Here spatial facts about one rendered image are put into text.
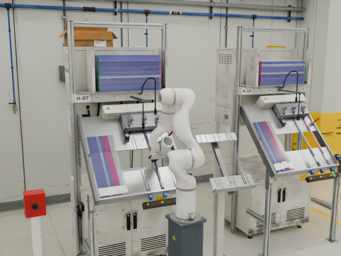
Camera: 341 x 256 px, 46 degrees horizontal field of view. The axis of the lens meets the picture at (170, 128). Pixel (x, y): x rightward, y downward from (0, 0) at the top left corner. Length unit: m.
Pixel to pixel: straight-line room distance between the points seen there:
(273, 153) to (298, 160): 0.24
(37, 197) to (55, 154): 1.88
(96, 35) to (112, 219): 1.46
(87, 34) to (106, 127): 0.78
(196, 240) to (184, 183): 0.37
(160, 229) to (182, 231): 0.93
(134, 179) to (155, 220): 0.55
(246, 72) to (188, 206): 1.71
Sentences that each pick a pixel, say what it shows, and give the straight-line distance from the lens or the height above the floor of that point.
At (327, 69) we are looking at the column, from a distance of 5.58.
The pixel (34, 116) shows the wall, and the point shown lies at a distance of 4.53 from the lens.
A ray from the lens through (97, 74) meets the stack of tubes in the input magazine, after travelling 3.08.
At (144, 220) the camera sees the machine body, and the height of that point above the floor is 0.38.
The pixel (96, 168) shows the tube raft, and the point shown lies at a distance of 2.86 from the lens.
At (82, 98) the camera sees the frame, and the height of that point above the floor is 1.35.
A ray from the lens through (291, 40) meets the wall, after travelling 5.86.
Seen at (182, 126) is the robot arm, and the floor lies 1.25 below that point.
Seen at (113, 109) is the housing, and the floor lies 1.25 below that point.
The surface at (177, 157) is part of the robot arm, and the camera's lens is 2.32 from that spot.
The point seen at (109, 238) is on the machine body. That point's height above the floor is 0.28.
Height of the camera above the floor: 1.69
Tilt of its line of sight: 11 degrees down
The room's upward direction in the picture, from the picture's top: straight up
